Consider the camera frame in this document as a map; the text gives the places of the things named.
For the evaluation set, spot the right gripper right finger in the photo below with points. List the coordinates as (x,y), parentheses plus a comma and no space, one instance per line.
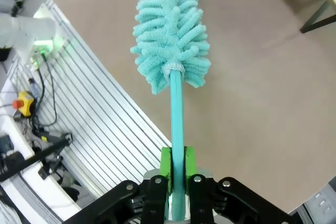
(202,200)

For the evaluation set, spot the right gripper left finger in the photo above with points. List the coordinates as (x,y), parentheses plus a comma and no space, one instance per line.
(155,197)

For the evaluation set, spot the teal microfibre duster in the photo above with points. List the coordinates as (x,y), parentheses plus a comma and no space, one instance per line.
(170,37)

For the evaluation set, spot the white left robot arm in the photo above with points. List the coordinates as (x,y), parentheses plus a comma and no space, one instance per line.
(26,32)

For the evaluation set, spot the black metal bar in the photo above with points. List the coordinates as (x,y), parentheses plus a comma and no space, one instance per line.
(39,154)

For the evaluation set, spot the yellow emergency stop button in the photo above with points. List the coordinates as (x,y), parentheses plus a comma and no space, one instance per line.
(25,103)

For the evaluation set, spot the aluminium slotted base plate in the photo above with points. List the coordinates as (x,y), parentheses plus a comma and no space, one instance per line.
(92,108)

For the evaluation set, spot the two-tier wooden black-frame shelf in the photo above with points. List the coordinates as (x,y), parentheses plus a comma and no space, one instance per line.
(315,23)

